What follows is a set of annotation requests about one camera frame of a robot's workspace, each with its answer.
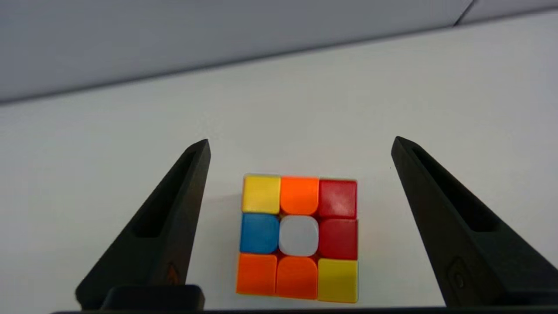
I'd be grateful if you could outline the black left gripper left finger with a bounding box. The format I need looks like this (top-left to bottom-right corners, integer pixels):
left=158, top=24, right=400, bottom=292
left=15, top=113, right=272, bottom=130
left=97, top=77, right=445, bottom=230
left=75, top=139, right=212, bottom=311

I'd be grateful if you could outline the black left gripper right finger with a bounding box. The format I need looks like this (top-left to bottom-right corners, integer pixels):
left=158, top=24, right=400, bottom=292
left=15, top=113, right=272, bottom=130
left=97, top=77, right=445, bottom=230
left=391, top=136, right=558, bottom=307

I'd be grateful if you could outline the multicoloured rubiks cube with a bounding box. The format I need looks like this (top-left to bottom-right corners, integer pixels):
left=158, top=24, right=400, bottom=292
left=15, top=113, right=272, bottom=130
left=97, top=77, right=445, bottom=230
left=235, top=174, right=359, bottom=304

